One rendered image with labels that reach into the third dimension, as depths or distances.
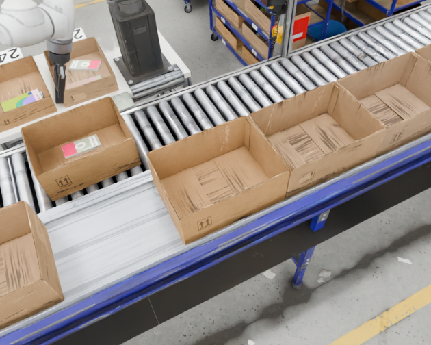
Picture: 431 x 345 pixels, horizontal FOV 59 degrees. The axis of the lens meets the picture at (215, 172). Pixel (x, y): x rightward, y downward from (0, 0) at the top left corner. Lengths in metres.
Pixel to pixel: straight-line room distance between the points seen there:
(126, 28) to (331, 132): 1.05
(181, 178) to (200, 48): 2.31
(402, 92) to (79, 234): 1.44
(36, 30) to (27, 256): 0.72
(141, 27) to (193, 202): 0.96
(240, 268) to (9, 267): 0.80
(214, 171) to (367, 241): 1.24
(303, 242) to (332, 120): 0.52
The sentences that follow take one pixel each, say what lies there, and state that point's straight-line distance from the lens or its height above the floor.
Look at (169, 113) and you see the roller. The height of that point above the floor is 0.75.
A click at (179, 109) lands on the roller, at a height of 0.75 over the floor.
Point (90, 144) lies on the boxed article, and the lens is 1.78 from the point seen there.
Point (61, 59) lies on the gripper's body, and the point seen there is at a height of 1.19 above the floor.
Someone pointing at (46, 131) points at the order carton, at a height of 0.86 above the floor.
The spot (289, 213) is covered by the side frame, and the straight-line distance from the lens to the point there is 1.31.
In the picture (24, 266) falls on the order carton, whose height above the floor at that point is 0.89.
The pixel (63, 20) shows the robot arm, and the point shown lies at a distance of 1.46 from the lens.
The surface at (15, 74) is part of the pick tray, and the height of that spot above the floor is 0.78.
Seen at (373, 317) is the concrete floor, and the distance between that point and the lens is 2.22.
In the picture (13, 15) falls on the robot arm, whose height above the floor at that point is 1.42.
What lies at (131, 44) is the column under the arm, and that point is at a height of 0.95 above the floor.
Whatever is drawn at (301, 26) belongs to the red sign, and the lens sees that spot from 2.21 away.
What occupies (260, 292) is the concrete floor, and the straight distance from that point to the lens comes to 2.15.
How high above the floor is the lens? 2.01
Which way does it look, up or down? 52 degrees down
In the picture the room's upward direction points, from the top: 3 degrees counter-clockwise
